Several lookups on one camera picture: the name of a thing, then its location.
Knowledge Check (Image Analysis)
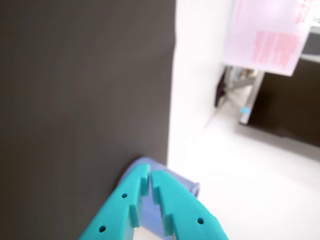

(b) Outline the lilac blue pot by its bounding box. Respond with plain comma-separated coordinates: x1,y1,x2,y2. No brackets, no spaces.
119,156,201,237

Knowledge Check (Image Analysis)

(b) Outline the dark grey mat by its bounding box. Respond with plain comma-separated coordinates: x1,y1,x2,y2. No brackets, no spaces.
0,0,177,240

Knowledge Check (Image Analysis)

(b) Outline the dark cabinet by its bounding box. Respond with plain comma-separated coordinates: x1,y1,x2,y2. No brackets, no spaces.
237,24,320,161

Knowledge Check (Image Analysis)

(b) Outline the pink white paper sheet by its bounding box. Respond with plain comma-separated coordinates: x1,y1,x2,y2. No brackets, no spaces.
221,0,314,77

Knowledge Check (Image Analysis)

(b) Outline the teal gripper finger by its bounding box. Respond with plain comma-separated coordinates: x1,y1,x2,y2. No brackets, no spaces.
150,169,230,240
77,163,151,240

